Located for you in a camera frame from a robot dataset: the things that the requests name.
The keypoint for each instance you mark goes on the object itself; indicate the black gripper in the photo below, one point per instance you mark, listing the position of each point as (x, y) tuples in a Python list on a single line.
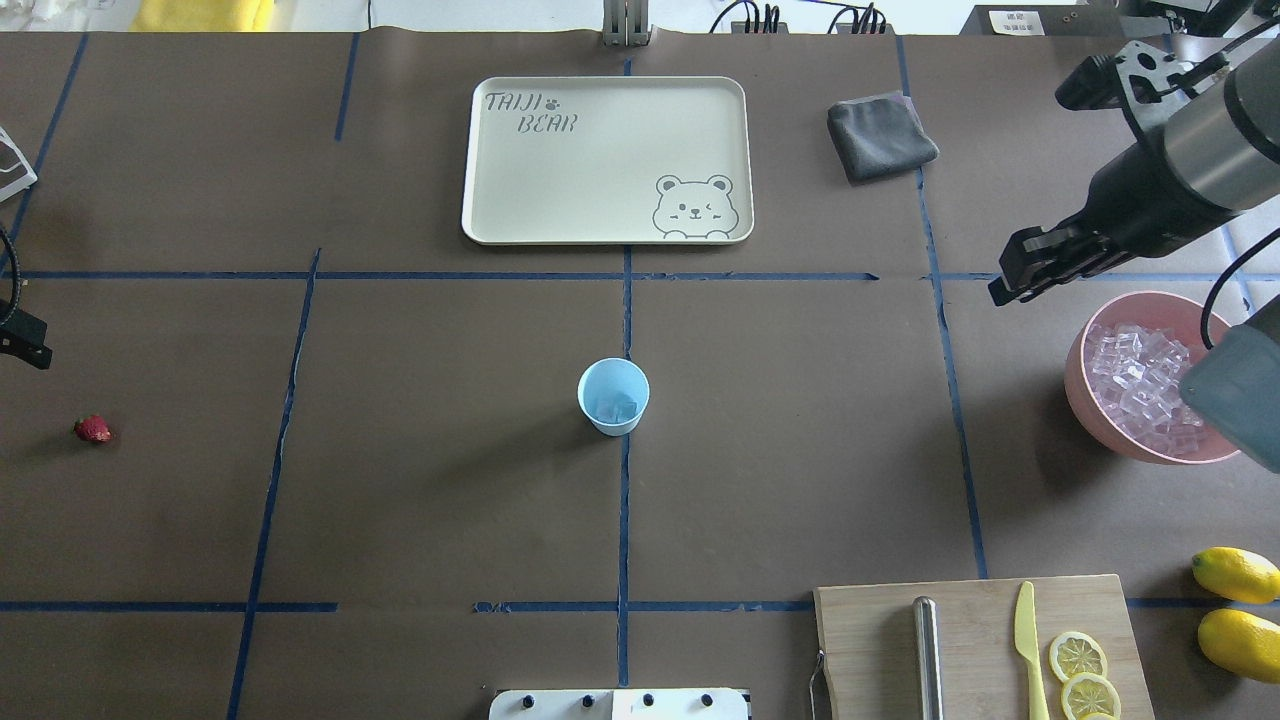
[(1133, 194)]

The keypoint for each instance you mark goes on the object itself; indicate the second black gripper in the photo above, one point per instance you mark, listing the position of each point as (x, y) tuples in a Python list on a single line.
[(22, 335)]

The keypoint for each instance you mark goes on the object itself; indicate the red strawberry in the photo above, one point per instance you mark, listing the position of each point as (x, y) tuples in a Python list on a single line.
[(94, 429)]

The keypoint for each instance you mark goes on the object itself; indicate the clear ice cube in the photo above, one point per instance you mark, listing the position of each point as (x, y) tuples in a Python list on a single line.
[(620, 409)]

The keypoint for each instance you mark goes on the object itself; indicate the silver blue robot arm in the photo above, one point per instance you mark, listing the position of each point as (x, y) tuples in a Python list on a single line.
[(1223, 144)]

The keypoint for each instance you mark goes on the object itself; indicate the pile of clear ice cubes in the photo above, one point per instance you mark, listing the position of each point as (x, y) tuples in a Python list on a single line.
[(1134, 374)]

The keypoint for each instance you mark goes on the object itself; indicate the white cup rack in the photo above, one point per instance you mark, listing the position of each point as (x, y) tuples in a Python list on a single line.
[(17, 172)]

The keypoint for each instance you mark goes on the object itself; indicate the light blue plastic cup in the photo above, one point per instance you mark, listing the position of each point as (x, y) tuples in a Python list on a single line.
[(613, 394)]

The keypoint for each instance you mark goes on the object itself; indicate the pink bowl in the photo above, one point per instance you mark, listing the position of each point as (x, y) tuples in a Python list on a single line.
[(1167, 311)]

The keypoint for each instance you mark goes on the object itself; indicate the grey folded cloth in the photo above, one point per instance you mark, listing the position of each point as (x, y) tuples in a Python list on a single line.
[(879, 136)]

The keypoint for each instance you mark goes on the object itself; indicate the yellow plastic knife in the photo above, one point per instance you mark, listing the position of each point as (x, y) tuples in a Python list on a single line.
[(1026, 644)]

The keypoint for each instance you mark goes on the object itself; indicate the steel muddler black tip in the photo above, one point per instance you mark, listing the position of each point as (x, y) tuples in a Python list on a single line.
[(928, 657)]

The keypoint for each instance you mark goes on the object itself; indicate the whole yellow lemon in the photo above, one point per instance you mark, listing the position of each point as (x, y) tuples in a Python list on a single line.
[(1242, 643), (1237, 575)]

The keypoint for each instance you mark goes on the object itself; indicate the lemon slice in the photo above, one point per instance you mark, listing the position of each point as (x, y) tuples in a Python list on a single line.
[(1086, 695), (1076, 653)]

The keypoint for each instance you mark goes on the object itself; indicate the bamboo cutting board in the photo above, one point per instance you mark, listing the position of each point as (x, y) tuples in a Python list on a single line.
[(867, 633)]

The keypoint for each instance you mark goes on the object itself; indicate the cream bear serving tray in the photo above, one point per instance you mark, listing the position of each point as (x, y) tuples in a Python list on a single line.
[(608, 160)]

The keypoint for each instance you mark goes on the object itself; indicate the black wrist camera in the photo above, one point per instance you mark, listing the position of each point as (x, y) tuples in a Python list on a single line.
[(1148, 84)]

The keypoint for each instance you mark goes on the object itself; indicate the aluminium frame post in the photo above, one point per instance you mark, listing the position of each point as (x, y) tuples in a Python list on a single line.
[(626, 23)]

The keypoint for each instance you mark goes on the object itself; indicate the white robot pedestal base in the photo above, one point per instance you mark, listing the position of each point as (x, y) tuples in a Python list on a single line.
[(622, 703)]

